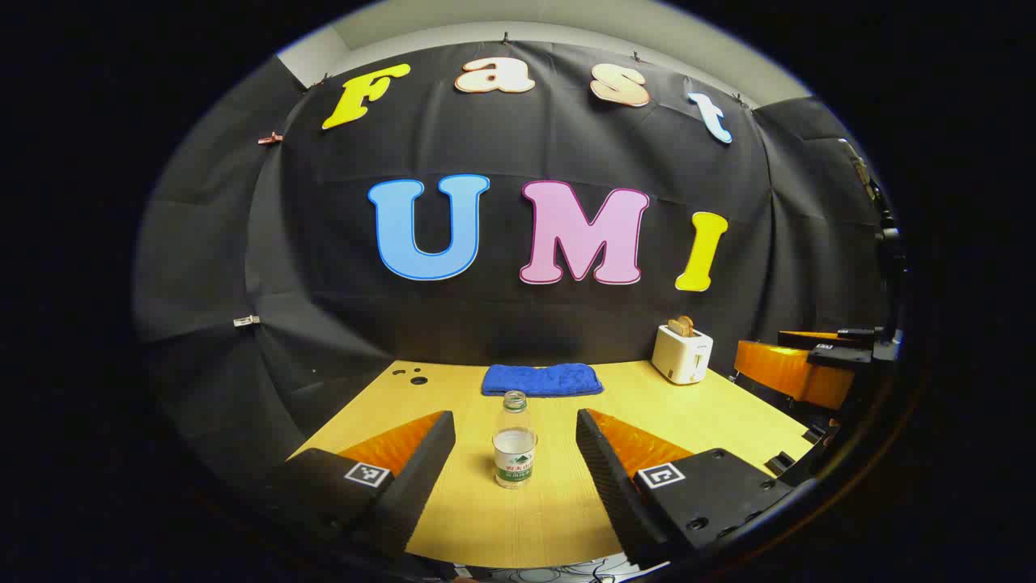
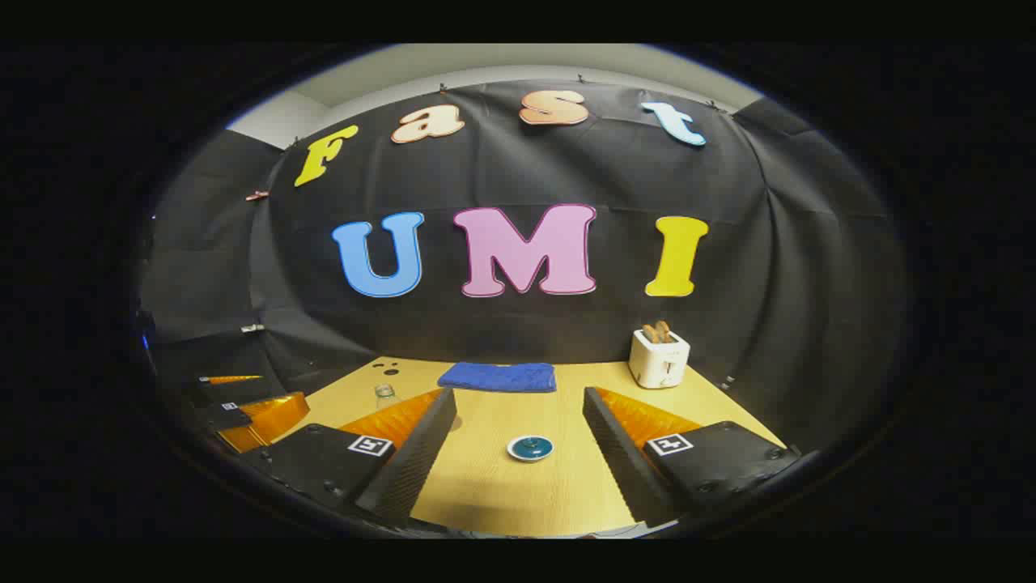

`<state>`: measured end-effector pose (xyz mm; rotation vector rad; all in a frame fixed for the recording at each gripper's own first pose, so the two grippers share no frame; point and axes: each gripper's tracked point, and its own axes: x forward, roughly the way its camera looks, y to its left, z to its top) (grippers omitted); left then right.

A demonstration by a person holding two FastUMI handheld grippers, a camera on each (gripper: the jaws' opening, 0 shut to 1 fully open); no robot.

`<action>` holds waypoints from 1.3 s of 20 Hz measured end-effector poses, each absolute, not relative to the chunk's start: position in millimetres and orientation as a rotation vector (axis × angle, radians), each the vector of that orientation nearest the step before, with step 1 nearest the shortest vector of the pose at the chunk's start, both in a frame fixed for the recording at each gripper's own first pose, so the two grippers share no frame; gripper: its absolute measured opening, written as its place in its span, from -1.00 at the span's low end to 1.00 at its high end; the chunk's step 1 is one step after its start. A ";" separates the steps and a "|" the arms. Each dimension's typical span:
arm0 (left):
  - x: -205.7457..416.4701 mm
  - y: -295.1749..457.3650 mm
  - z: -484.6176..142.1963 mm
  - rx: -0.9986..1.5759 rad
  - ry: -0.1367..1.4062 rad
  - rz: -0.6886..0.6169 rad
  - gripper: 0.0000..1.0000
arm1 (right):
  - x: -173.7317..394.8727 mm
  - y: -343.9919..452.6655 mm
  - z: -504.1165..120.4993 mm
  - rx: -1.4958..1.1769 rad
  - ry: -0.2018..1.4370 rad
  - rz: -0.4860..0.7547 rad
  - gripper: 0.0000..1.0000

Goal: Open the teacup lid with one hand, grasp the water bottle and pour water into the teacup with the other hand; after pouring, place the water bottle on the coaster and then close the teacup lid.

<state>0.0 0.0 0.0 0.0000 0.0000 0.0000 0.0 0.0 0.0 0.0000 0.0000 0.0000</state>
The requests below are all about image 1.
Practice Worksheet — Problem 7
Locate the folded blue towel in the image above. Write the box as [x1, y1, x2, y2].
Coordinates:
[482, 363, 605, 398]

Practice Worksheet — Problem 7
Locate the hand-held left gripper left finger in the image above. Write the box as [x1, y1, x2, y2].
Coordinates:
[263, 410, 457, 564]

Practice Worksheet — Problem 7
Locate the clear plastic water bottle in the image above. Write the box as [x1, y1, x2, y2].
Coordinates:
[492, 389, 538, 490]

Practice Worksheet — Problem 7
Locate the black metal stand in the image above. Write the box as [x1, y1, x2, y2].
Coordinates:
[838, 138, 906, 325]

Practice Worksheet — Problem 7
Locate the white toaster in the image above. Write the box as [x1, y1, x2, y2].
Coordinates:
[652, 324, 715, 385]

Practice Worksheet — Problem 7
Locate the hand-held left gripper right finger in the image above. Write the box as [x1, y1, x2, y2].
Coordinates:
[575, 408, 798, 572]

